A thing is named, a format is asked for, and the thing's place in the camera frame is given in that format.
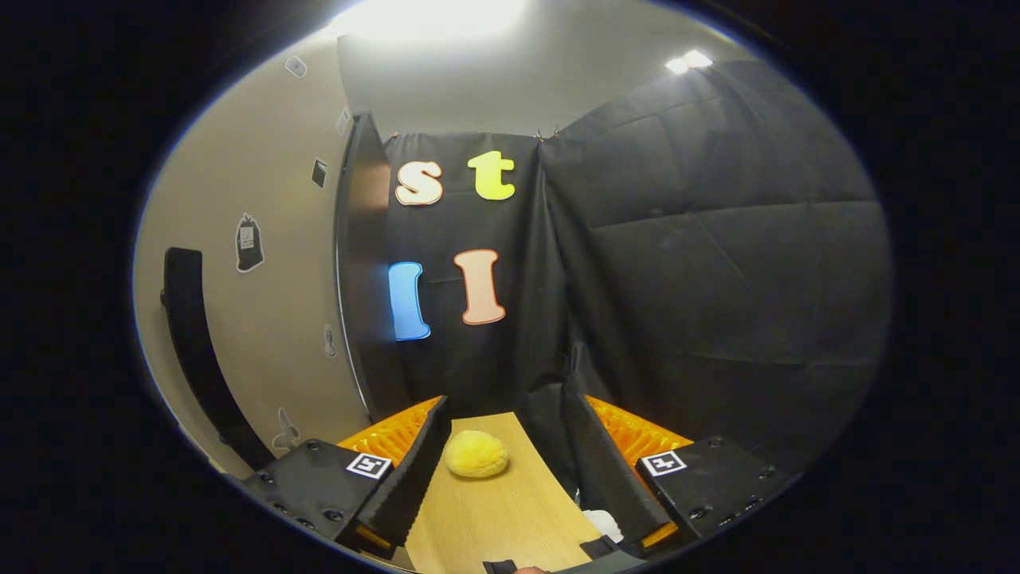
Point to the black backdrop cloth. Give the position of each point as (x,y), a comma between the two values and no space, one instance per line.
(717,279)

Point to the small white object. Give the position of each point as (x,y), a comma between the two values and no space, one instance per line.
(603,524)

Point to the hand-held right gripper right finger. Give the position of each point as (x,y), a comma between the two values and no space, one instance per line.
(602,470)

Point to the large ceiling light panel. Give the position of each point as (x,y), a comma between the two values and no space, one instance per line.
(434,16)

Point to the grey cabinet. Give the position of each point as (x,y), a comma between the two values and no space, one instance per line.
(368,279)

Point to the small ceiling light panel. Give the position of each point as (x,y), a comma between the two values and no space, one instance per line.
(688,61)

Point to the beige cabinet door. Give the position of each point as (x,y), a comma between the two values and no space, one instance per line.
(279,319)

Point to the yellow fluffy sponge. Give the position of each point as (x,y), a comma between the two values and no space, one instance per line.
(476,454)

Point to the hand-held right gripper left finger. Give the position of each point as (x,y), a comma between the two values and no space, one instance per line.
(414,478)

